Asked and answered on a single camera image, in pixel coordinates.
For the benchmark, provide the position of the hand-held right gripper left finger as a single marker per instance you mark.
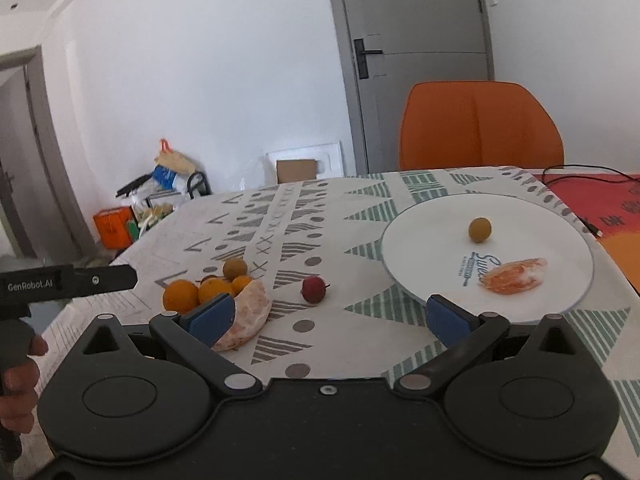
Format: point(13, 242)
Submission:
point(212, 319)

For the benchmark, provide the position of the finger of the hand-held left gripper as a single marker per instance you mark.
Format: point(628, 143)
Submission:
point(107, 278)

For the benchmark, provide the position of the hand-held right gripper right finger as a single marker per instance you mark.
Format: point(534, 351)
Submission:
point(447, 322)

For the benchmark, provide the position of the medium orange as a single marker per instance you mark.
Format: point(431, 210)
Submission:
point(214, 289)

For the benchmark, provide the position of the large peeled pomelo slice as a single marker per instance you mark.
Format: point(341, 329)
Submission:
point(250, 315)

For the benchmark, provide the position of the large orange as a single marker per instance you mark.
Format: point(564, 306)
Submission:
point(180, 296)

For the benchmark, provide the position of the small orange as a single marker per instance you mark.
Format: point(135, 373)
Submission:
point(242, 283)

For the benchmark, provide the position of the brown round longan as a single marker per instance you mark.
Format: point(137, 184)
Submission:
point(480, 229)
point(234, 267)

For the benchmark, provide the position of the white round plate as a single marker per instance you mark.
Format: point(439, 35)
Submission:
point(440, 250)

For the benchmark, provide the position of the red round fruit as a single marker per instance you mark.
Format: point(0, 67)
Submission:
point(313, 290)

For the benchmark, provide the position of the person's left hand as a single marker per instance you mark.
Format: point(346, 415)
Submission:
point(20, 390)

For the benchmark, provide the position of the orange box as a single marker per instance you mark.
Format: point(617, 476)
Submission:
point(112, 228)

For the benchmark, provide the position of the blue white plastic bag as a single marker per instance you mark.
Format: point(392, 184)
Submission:
point(162, 177)

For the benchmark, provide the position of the brown paper bag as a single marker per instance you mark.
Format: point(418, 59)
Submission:
point(175, 162)

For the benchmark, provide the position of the patterned white tablecloth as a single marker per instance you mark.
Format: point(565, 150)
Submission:
point(325, 210)

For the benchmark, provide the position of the brown cardboard box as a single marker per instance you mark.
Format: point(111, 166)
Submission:
point(296, 171)

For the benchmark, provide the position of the white foam panel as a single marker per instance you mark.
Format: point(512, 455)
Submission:
point(310, 150)

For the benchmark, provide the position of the red orange table mat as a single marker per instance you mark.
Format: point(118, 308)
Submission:
point(600, 200)

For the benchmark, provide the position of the orange chair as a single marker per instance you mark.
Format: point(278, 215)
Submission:
point(480, 125)

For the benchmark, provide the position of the grey door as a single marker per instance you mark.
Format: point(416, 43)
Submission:
point(425, 20)

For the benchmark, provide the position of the dark grey door frame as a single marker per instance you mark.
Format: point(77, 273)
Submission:
point(55, 160)

